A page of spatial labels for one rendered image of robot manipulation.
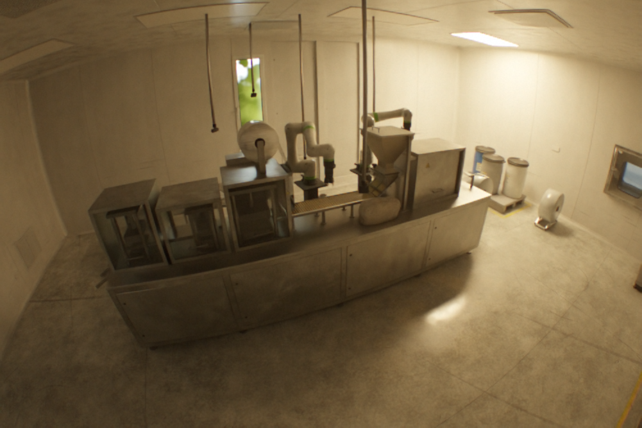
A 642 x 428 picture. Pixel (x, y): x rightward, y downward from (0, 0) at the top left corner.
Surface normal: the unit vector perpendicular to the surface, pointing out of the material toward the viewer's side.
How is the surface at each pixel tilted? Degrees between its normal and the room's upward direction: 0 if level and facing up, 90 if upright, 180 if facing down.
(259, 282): 90
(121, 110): 90
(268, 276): 90
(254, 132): 90
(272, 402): 0
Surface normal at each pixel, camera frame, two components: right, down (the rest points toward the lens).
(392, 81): 0.38, 0.36
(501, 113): -0.93, 0.17
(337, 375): -0.03, -0.92
